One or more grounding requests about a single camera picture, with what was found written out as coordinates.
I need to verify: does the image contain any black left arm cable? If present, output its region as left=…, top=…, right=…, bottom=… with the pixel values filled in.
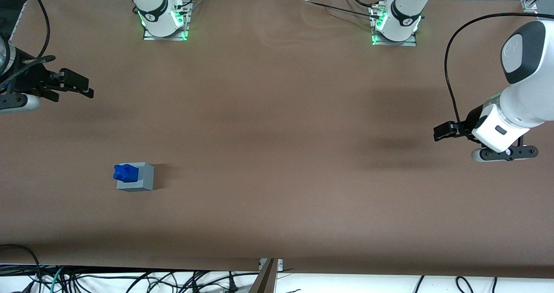
left=444, top=12, right=554, bottom=129

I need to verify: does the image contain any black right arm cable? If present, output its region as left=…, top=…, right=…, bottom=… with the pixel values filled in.
left=30, top=0, right=57, bottom=66

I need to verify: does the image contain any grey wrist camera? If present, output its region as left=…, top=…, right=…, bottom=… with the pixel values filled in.
left=471, top=145, right=539, bottom=163
left=0, top=93, right=41, bottom=114

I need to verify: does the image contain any black looped floor cable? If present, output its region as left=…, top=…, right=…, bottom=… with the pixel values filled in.
left=0, top=244, right=42, bottom=293

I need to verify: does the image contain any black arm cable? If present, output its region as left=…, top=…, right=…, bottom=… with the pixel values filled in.
left=30, top=0, right=57, bottom=66
left=444, top=12, right=554, bottom=129

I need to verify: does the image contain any black curled floor cable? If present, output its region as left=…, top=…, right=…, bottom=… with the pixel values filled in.
left=456, top=276, right=476, bottom=293

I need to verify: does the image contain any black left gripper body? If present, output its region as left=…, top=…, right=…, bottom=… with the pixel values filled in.
left=464, top=105, right=494, bottom=138

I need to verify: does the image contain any metal table edge bracket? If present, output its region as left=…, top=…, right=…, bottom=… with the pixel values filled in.
left=248, top=258, right=284, bottom=293

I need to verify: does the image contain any gray cube base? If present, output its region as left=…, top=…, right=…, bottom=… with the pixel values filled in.
left=116, top=162, right=155, bottom=193

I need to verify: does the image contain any blue plastic part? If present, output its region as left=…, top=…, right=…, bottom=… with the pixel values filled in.
left=113, top=163, right=139, bottom=184

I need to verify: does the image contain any black floor cable bundle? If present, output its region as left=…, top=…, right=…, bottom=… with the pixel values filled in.
left=61, top=270, right=260, bottom=293

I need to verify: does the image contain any black cable across table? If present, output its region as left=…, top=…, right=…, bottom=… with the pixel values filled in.
left=299, top=0, right=381, bottom=16

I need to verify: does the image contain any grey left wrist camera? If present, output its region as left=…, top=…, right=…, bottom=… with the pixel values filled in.
left=471, top=145, right=539, bottom=163

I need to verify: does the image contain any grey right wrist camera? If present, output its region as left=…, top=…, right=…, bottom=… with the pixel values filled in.
left=0, top=93, right=41, bottom=114

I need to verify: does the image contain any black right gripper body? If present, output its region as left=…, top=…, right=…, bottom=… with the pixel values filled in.
left=0, top=54, right=61, bottom=104

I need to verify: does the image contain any teal floor cable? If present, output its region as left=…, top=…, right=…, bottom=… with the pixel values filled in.
left=48, top=266, right=68, bottom=293

